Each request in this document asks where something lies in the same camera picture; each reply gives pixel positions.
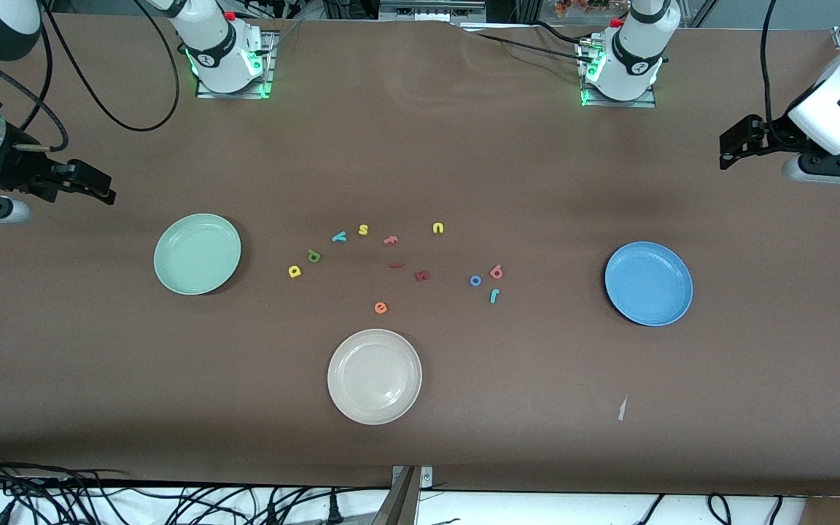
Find pale green plate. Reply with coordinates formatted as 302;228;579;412
154;213;242;296

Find brown table cover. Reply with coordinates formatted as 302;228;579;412
0;11;840;497

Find blue plate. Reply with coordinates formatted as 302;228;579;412
604;241;693;327

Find orange flowers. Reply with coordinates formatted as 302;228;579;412
555;0;629;17

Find beige plate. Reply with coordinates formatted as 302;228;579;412
327;328;423;426

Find grey power strip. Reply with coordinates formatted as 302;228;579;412
380;0;486;23

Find short black right arm cable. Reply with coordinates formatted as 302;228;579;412
0;36;69;152

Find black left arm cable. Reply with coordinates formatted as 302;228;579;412
761;0;793;139

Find long black right arm cable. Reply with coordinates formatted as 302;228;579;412
41;0;180;132

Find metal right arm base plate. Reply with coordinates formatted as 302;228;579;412
196;33;276;99

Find black cable on table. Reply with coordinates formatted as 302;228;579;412
529;20;588;46
475;33;588;63

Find bundle of black floor cables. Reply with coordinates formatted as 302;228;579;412
0;451;392;525

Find metal table edge bracket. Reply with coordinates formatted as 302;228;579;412
391;465;434;491

